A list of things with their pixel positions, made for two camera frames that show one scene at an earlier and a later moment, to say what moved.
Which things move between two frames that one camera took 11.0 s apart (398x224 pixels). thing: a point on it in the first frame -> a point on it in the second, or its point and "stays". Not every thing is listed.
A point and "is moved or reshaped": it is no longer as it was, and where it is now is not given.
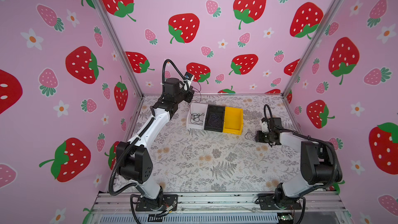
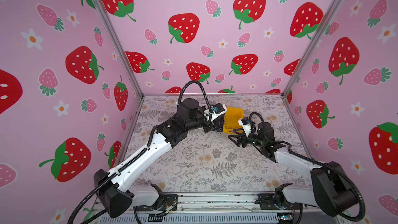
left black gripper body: x=181 y=97 -> x=198 y=122
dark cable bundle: x=251 y=134 is moved or reshaped
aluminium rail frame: x=230 y=208 stays
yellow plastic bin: x=233 y=120 stays
